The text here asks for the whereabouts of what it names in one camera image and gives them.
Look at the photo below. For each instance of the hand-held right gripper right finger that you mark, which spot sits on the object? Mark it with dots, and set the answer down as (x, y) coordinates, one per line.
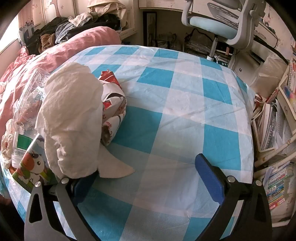
(208, 178)

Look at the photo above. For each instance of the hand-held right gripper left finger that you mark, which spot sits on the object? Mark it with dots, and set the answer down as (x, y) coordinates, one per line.
(79, 188)

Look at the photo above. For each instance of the white tissue paper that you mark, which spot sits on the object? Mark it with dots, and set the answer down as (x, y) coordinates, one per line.
(71, 104)

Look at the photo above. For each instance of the red white snack wrapper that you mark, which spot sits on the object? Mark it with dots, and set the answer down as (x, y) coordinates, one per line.
(113, 109)

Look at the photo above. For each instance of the clear plastic bottle green label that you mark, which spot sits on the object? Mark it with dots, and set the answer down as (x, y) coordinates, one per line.
(25, 111)

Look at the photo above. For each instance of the stack of colourful books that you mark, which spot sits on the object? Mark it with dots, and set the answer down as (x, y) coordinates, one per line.
(277, 185)

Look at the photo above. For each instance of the blue white checked tablecloth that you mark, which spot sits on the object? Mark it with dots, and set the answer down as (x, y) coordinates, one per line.
(173, 115)

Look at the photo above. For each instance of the pile of workbooks and papers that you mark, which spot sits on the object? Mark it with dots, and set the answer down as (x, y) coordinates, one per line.
(270, 125)

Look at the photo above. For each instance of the crumpled white plastic bag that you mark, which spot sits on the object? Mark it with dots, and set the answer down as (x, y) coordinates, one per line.
(7, 139)

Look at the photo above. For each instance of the white book rack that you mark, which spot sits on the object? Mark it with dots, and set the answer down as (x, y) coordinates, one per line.
(283, 102)

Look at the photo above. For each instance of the white cabinet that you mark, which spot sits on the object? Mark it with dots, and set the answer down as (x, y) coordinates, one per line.
(242, 64)

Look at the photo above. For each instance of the clear plastic bag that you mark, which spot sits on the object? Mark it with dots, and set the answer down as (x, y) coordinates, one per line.
(268, 74)

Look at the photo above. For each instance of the pink duvet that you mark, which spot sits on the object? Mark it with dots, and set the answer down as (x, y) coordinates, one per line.
(76, 41)

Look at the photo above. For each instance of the brown garment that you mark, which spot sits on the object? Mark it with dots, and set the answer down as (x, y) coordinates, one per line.
(47, 40)

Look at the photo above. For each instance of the grey blue office chair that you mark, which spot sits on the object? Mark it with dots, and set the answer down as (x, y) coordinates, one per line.
(212, 23)

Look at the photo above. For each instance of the pile of dark clothes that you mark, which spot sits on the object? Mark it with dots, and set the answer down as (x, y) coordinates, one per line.
(57, 27)

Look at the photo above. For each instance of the black framed picture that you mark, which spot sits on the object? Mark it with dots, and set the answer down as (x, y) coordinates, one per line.
(145, 27)

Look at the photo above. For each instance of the bright window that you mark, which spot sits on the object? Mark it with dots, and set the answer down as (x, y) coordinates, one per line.
(9, 39)

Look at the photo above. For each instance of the white desk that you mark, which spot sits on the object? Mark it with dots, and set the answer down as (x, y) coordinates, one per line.
(161, 4)

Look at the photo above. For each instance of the pink printed headboard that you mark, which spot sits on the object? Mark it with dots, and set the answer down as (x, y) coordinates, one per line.
(46, 9)

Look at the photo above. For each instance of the beige cloth bag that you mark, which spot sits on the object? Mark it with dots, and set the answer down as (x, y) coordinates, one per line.
(104, 5)

